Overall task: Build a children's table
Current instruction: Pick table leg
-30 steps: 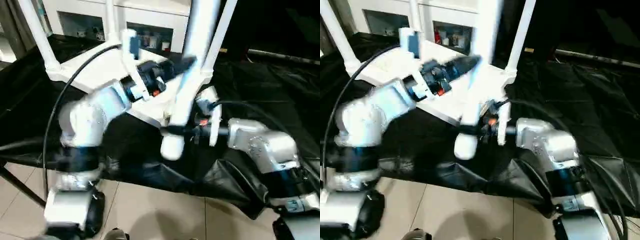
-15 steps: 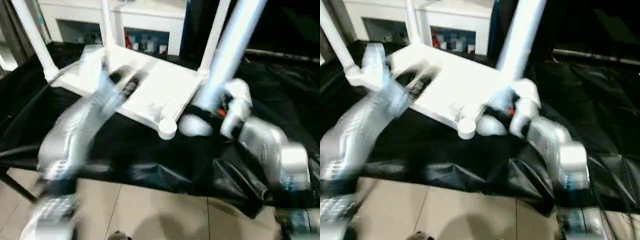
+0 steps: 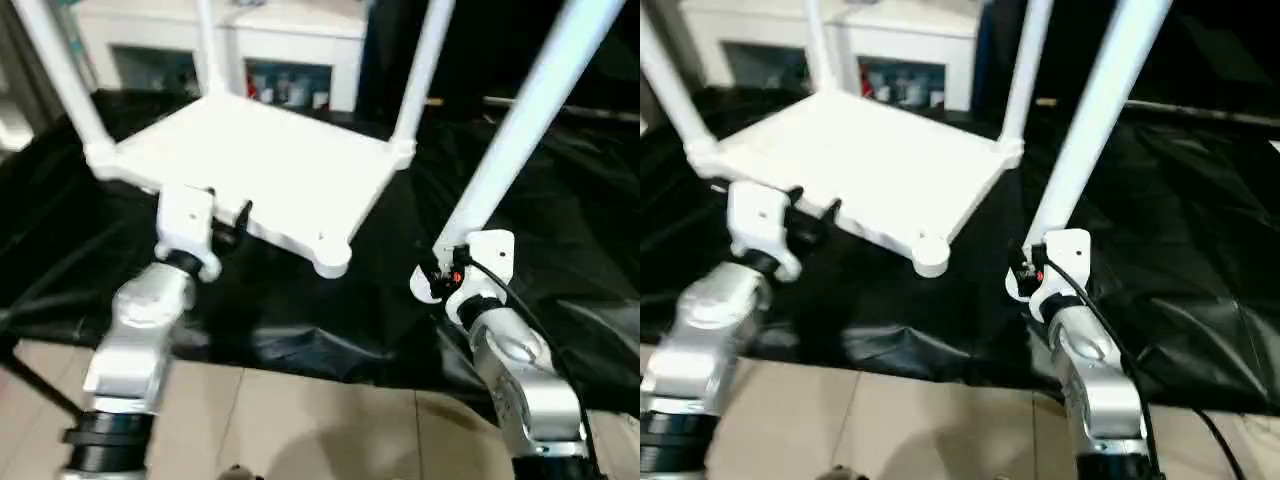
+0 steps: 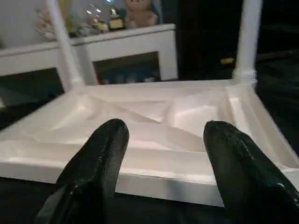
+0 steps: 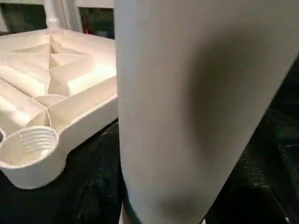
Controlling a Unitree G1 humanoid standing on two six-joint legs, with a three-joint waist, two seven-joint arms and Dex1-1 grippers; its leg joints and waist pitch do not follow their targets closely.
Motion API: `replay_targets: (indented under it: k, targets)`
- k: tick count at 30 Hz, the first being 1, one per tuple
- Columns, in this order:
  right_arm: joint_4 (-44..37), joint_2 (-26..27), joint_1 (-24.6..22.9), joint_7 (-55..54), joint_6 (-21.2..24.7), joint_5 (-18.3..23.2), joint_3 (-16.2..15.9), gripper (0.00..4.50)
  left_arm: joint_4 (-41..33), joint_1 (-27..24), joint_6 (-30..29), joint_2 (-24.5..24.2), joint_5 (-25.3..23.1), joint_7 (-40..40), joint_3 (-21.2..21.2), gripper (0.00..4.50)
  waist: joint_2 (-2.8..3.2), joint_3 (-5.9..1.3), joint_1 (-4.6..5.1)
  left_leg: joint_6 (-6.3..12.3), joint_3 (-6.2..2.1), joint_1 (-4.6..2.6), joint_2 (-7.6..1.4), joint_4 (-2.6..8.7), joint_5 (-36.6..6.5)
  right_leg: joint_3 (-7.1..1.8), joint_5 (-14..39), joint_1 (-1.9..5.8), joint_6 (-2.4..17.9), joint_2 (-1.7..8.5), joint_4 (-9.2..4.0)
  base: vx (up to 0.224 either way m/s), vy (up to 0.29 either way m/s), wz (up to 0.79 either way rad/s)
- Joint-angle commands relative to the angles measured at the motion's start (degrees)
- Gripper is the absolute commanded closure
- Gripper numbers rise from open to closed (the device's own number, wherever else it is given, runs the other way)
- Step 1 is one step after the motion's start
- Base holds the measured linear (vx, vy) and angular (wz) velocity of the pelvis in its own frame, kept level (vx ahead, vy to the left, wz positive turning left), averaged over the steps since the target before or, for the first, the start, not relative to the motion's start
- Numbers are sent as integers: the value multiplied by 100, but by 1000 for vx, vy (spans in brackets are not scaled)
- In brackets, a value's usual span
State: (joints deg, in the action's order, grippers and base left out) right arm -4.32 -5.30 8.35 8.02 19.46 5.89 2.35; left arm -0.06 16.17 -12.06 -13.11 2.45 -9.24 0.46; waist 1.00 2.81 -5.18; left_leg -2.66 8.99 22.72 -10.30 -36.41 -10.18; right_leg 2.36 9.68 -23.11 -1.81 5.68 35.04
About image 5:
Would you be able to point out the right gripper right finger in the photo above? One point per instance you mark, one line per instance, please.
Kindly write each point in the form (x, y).
(257, 200)

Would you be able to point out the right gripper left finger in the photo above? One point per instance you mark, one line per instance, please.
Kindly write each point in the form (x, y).
(100, 186)

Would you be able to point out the white plastic table top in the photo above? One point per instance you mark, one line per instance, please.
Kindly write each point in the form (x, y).
(70, 79)

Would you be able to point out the black mat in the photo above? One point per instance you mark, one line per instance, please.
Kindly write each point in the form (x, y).
(18, 205)

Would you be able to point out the white cabinet with glass doors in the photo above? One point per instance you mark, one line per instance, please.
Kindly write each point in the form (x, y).
(98, 23)

